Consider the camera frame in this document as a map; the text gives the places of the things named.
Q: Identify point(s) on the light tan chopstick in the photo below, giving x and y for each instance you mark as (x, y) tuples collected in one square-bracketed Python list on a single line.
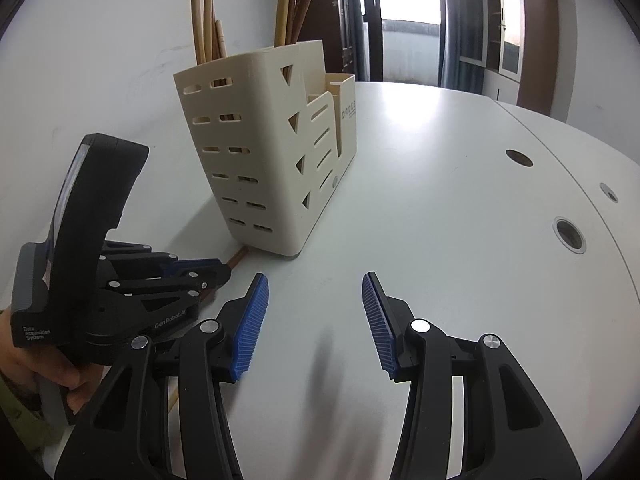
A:
[(281, 23)]

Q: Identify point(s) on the table cable grommet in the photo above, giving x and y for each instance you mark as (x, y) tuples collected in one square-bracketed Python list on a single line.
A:
[(569, 235), (520, 158), (608, 192)]

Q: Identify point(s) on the person's left hand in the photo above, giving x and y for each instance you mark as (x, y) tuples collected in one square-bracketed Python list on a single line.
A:
[(23, 366)]

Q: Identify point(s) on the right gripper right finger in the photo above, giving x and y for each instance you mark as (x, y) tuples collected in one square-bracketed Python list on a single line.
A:
[(509, 431)]

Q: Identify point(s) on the dark brown wardrobe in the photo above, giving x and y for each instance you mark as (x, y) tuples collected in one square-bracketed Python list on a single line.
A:
[(331, 22)]

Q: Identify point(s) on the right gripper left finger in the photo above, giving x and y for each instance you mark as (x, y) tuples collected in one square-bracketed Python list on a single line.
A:
[(123, 432)]

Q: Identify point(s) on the balcony glass door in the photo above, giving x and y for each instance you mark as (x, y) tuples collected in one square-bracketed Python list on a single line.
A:
[(402, 40)]

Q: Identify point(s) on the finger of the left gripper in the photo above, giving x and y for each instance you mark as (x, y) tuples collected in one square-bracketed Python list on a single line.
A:
[(152, 300), (130, 257)]

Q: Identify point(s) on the cream slotted utensil holder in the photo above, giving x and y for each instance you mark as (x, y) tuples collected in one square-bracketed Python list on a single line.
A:
[(275, 133)]

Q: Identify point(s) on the light bamboo chopstick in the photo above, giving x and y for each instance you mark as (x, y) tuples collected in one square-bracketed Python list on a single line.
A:
[(208, 30)]

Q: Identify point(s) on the olive green sleeve forearm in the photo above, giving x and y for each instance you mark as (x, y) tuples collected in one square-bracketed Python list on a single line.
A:
[(23, 409)]

